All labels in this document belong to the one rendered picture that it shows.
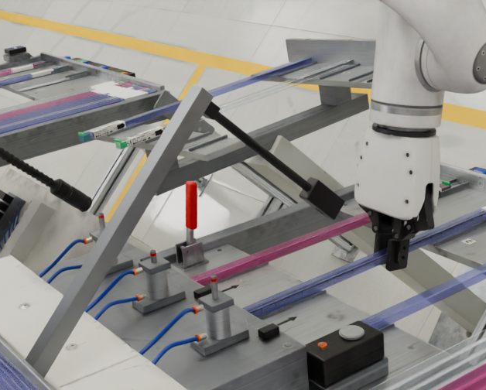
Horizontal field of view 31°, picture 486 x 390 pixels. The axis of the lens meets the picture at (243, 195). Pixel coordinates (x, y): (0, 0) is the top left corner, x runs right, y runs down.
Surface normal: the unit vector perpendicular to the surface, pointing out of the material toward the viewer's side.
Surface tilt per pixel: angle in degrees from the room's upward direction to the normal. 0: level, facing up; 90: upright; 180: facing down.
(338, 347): 46
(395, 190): 34
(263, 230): 90
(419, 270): 90
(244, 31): 0
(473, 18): 84
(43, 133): 90
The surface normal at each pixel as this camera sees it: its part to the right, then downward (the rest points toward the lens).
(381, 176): -0.81, 0.11
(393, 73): -0.66, 0.17
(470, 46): 0.40, 0.37
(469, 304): 0.63, 0.15
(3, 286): -0.08, -0.93
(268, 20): -0.64, -0.46
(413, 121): 0.05, 0.25
